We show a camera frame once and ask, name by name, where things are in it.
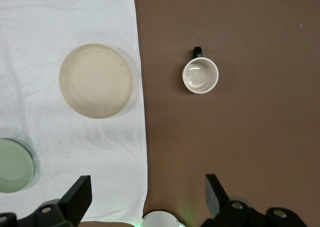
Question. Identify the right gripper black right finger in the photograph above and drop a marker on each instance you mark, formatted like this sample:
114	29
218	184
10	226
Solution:
215	197

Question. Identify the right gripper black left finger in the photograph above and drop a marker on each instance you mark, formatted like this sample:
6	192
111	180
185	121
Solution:
76	199

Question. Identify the light green plate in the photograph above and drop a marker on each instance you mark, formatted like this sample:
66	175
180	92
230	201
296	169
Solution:
13	165

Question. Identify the beige ridged plate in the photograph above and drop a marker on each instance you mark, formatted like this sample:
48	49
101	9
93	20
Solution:
96	80

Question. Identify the white cloth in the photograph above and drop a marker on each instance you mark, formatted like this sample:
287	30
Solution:
50	24

